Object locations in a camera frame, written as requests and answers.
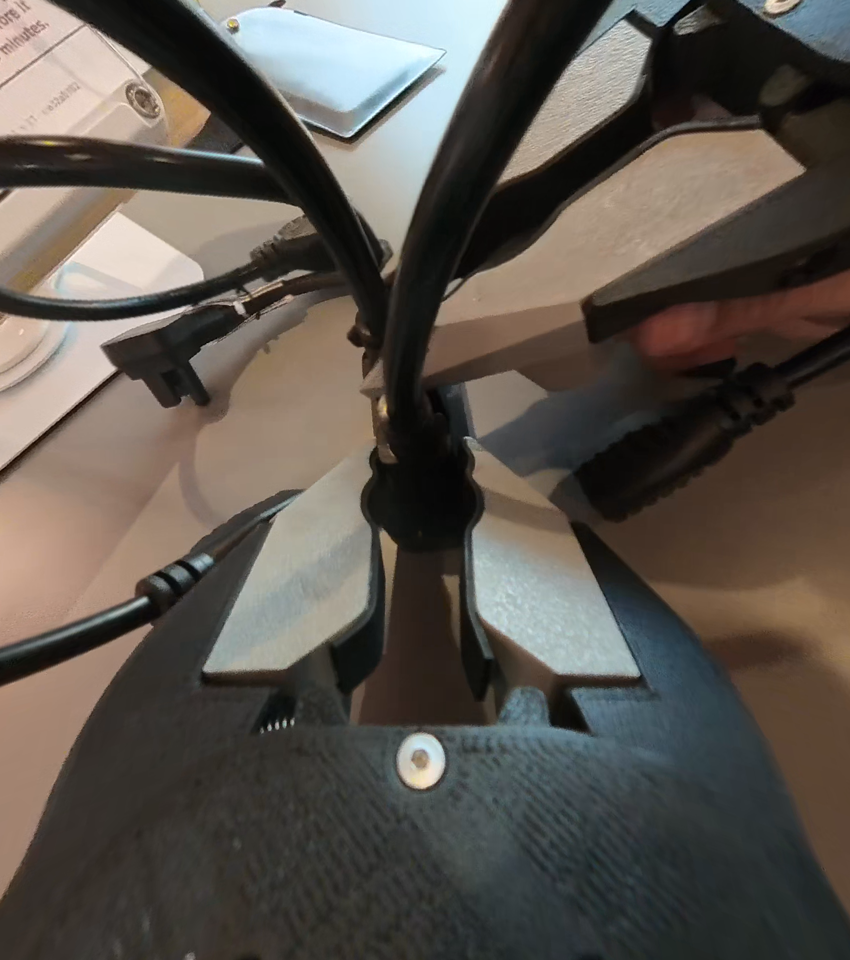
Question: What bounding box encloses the white flat plate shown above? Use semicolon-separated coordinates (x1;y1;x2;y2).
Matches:
0;210;206;520

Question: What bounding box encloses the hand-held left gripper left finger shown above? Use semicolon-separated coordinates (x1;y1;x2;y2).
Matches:
202;448;388;695

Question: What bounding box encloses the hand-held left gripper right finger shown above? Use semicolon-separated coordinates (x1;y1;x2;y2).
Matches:
461;437;645;704

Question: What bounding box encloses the clear plastic holder with label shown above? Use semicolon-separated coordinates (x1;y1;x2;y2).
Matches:
0;15;172;241

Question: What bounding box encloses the thin black power cable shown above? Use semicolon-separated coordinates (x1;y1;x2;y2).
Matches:
0;216;337;325

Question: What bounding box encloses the thick black power cable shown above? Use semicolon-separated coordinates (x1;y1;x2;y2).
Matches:
383;0;615;451
50;0;388;369

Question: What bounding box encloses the person's right hand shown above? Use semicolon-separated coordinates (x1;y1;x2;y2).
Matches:
635;247;850;372

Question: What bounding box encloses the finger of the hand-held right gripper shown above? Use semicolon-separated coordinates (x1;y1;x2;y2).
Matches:
425;118;810;375
462;15;660;280

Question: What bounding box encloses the black angled power plug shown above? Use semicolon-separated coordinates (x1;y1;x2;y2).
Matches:
101;268;354;408

